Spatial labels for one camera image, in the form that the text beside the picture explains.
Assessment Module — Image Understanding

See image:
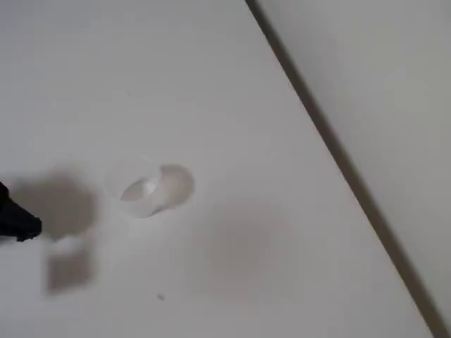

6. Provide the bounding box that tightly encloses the small transparent plastic cup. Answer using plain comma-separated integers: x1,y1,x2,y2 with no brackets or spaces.
104,156,195,220

